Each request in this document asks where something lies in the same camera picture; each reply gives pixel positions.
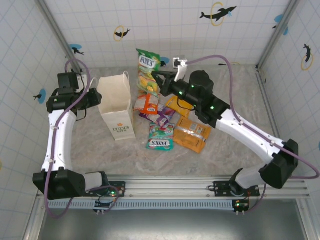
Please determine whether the blue oval shark sticker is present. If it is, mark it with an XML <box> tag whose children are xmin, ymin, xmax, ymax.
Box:
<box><xmin>69</xmin><ymin>44</ymin><xmax>85</xmax><ymax>56</ymax></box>

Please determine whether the cream paper bag with handles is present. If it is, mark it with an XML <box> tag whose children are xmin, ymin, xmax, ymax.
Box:
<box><xmin>90</xmin><ymin>71</ymin><xmax>137</xmax><ymax>142</ymax></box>

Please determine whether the teal Fox's candy bag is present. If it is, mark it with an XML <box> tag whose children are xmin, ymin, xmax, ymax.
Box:
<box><xmin>146</xmin><ymin>122</ymin><xmax>175</xmax><ymax>152</ymax></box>

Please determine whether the grey metal panel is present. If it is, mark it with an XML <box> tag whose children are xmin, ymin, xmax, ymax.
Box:
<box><xmin>37</xmin><ymin>199</ymin><xmax>310</xmax><ymax>240</ymax></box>

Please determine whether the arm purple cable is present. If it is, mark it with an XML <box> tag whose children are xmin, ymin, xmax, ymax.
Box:
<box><xmin>186</xmin><ymin>54</ymin><xmax>320</xmax><ymax>213</ymax></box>
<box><xmin>44</xmin><ymin>58</ymin><xmax>121</xmax><ymax>220</ymax></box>

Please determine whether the aluminium frame post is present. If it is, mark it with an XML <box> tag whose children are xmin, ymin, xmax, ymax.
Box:
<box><xmin>256</xmin><ymin>0</ymin><xmax>301</xmax><ymax>71</ymax></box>
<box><xmin>37</xmin><ymin>0</ymin><xmax>81</xmax><ymax>72</ymax></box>

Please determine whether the orange Fox's candy bag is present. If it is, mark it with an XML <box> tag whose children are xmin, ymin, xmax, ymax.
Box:
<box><xmin>133</xmin><ymin>93</ymin><xmax>160</xmax><ymax>115</ymax></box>

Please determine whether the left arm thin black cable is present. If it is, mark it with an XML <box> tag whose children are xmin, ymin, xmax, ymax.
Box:
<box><xmin>75</xmin><ymin>106</ymin><xmax>88</xmax><ymax>121</ymax></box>

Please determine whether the aluminium table edge rail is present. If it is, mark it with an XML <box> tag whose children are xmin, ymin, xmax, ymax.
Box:
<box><xmin>256</xmin><ymin>66</ymin><xmax>281</xmax><ymax>137</ymax></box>

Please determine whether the blue whale sticker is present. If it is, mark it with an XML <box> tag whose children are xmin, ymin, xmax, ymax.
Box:
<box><xmin>272</xmin><ymin>14</ymin><xmax>290</xmax><ymax>36</ymax></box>

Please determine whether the large green Fox's candy bag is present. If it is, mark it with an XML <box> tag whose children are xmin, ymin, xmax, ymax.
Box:
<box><xmin>136</xmin><ymin>48</ymin><xmax>162</xmax><ymax>98</ymax></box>

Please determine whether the upright dolphin yellow ring sticker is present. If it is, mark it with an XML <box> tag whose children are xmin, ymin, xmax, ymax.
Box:
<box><xmin>300</xmin><ymin>43</ymin><xmax>315</xmax><ymax>71</ymax></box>

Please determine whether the large orange-yellow snack packet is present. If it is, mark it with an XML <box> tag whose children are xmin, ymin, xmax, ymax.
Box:
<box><xmin>173</xmin><ymin>116</ymin><xmax>212</xmax><ymax>154</ymax></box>

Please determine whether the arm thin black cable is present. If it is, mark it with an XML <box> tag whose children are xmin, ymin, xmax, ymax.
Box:
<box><xmin>176</xmin><ymin>97</ymin><xmax>196</xmax><ymax>111</ymax></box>
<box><xmin>75</xmin><ymin>106</ymin><xmax>88</xmax><ymax>121</ymax></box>

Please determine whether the small yellow snack packet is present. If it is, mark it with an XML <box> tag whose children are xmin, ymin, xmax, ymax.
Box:
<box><xmin>165</xmin><ymin>95</ymin><xmax>195</xmax><ymax>118</ymax></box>

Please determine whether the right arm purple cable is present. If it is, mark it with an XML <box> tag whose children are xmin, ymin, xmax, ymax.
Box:
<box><xmin>186</xmin><ymin>54</ymin><xmax>320</xmax><ymax>213</ymax></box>

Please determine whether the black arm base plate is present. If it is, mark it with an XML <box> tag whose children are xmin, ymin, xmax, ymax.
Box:
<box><xmin>86</xmin><ymin>181</ymin><xmax>127</xmax><ymax>198</ymax></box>
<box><xmin>212</xmin><ymin>180</ymin><xmax>261</xmax><ymax>198</ymax></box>

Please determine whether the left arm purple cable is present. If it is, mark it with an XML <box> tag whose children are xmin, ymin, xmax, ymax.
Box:
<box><xmin>44</xmin><ymin>58</ymin><xmax>121</xmax><ymax>220</ymax></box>

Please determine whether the large dolphin yellow ring sticker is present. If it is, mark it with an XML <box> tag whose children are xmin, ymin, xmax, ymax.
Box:
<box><xmin>199</xmin><ymin>1</ymin><xmax>238</xmax><ymax>27</ymax></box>

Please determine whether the purple Fox's candy bag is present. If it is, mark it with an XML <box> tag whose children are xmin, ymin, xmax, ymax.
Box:
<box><xmin>139</xmin><ymin>104</ymin><xmax>176</xmax><ymax>127</ymax></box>

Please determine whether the aluminium mounting rail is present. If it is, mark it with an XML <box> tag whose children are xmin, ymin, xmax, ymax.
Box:
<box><xmin>37</xmin><ymin>174</ymin><xmax>311</xmax><ymax>201</ymax></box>

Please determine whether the white slotted cable duct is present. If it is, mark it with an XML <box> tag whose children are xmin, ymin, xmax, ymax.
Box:
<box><xmin>47</xmin><ymin>199</ymin><xmax>236</xmax><ymax>211</ymax></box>

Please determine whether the small circuit board green light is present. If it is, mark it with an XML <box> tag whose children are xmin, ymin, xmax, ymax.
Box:
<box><xmin>232</xmin><ymin>198</ymin><xmax>250</xmax><ymax>214</ymax></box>

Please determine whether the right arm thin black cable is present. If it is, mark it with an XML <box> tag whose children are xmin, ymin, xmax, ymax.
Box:
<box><xmin>176</xmin><ymin>97</ymin><xmax>196</xmax><ymax>111</ymax></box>

